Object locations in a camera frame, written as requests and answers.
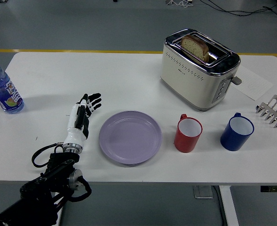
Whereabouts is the red mug white inside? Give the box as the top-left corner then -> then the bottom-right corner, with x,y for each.
174,113 -> 203,153

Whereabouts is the blue mug white inside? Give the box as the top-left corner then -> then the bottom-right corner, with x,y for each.
220,113 -> 255,152

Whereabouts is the cream chrome toaster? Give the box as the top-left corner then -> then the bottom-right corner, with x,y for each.
160,28 -> 243,113

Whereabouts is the clear water bottle blue label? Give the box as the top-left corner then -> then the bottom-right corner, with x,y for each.
0,57 -> 25,115

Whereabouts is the purple round plate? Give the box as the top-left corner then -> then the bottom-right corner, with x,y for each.
98,110 -> 163,165

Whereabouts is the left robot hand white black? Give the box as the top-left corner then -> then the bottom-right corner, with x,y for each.
63,93 -> 103,150

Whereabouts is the white paper sheet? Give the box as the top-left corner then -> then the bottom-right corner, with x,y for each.
230,65 -> 274,102

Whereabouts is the bread slice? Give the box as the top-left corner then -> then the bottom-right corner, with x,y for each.
181,35 -> 210,63

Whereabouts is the black floor cable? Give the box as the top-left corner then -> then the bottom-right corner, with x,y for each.
200,0 -> 277,18

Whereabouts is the grey cable under table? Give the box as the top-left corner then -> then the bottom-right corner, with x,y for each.
211,186 -> 226,226

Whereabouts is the grey bracket under table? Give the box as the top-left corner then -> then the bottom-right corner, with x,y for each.
193,186 -> 214,200

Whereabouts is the silver metal toast rack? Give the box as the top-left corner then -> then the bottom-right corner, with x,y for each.
255,95 -> 277,129

